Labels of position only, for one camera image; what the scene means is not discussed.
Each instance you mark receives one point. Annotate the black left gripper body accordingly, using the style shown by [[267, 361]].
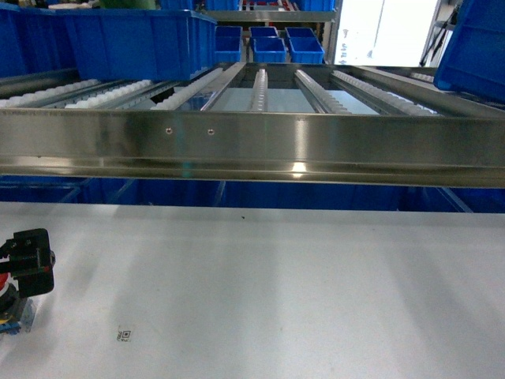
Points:
[[30, 261]]

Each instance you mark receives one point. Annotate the red mushroom push button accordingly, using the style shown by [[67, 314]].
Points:
[[17, 314]]

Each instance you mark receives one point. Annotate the stainless steel roller shelf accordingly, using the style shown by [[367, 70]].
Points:
[[255, 122]]

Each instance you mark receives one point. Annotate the QR code sticker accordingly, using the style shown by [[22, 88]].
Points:
[[124, 333]]

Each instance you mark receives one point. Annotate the far left blue bin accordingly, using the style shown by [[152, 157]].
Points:
[[33, 41]]

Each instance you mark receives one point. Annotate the large blue bin upper-left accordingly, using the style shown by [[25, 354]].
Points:
[[136, 44]]

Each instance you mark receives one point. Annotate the small blue bin background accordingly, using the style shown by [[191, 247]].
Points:
[[228, 43], [303, 46], [267, 46]]

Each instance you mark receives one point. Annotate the blue bin upper-right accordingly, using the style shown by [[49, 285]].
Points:
[[473, 61]]

